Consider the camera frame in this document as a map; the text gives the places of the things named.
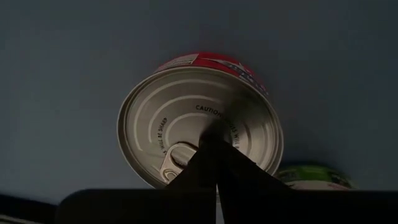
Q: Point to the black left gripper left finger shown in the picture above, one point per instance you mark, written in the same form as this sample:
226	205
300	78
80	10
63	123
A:
174	208

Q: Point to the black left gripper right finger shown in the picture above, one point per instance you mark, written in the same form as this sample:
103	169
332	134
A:
280	208

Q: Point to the red label seafood can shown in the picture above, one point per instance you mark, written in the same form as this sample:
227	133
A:
174	109

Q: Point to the green label tuna can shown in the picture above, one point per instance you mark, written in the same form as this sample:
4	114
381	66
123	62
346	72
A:
314	177

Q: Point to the blue table mat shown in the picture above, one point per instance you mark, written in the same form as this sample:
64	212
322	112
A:
62	93

